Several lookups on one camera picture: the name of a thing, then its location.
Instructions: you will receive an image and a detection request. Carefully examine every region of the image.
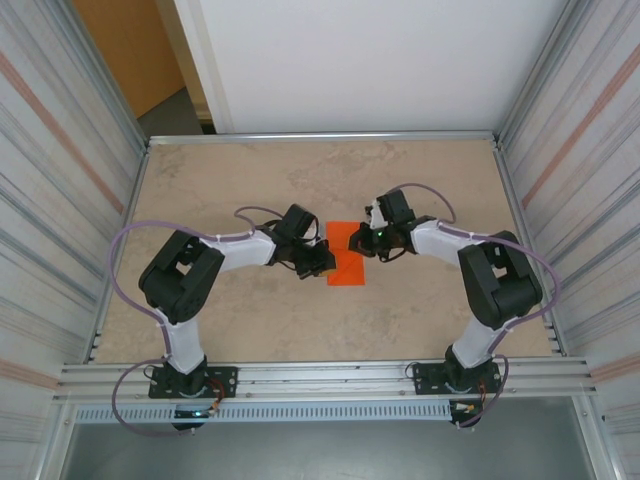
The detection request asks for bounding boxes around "slim aluminium end rail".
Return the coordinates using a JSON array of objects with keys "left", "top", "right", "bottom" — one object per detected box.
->
[{"left": 147, "top": 130, "right": 501, "bottom": 147}]

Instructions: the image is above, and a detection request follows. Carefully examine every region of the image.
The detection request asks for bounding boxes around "grey slotted cable duct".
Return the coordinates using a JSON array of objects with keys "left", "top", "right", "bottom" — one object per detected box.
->
[{"left": 73, "top": 402, "right": 454, "bottom": 425}]

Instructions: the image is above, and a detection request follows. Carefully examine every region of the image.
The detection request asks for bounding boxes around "grey metal sheet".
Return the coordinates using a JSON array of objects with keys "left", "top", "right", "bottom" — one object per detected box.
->
[{"left": 59, "top": 422, "right": 601, "bottom": 480}]

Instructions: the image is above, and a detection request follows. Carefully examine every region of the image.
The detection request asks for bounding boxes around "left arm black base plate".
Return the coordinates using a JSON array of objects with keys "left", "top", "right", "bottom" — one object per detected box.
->
[{"left": 148, "top": 366, "right": 238, "bottom": 400}]

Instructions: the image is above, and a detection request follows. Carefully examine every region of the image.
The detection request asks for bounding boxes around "aluminium side rail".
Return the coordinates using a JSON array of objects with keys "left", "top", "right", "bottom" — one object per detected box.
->
[
  {"left": 87, "top": 142, "right": 151, "bottom": 364},
  {"left": 492, "top": 141, "right": 567, "bottom": 357}
]

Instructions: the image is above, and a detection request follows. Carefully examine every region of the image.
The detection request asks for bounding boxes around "corrugated translucent side panel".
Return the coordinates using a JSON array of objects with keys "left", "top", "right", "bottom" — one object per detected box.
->
[
  {"left": 499, "top": 0, "right": 640, "bottom": 480},
  {"left": 0, "top": 0, "right": 149, "bottom": 480}
]

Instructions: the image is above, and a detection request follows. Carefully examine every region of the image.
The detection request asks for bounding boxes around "wide aluminium mounting rail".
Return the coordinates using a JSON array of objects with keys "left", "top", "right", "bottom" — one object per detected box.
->
[{"left": 49, "top": 355, "right": 601, "bottom": 405}]

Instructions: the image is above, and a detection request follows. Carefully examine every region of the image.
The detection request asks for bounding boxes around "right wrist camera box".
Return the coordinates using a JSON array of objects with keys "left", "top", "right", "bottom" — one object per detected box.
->
[{"left": 364, "top": 199, "right": 386, "bottom": 229}]

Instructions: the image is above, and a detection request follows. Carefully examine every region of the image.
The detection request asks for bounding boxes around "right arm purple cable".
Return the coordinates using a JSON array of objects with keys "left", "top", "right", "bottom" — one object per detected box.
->
[{"left": 394, "top": 182, "right": 564, "bottom": 431}]

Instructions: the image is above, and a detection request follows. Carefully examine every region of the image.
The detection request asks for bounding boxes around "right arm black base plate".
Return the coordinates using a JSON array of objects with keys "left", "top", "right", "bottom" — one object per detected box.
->
[{"left": 412, "top": 362, "right": 503, "bottom": 397}]

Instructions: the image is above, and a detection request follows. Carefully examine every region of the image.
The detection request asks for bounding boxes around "white door frame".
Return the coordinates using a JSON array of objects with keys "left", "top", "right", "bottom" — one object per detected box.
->
[{"left": 172, "top": 0, "right": 235, "bottom": 135}]

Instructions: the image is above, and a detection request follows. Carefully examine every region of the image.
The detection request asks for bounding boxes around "brown wooden door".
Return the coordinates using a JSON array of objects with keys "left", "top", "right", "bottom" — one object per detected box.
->
[{"left": 72, "top": 0, "right": 189, "bottom": 120}]

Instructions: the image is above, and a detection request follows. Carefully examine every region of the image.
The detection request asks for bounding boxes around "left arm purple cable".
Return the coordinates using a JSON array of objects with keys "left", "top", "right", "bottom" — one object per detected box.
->
[{"left": 108, "top": 205, "right": 274, "bottom": 439}]

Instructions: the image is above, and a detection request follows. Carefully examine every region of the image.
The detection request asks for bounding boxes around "small circuit board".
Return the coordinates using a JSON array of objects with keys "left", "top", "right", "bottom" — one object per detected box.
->
[
  {"left": 172, "top": 405, "right": 224, "bottom": 421},
  {"left": 449, "top": 399, "right": 485, "bottom": 419}
]

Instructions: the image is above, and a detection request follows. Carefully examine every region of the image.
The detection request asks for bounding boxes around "orange paper sheet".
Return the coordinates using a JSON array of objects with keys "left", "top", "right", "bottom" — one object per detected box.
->
[{"left": 325, "top": 221, "right": 369, "bottom": 287}]

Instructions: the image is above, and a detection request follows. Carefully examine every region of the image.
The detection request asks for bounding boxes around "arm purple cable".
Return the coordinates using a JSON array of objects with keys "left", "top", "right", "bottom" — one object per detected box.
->
[
  {"left": 108, "top": 205, "right": 274, "bottom": 439},
  {"left": 394, "top": 182, "right": 564, "bottom": 431}
]

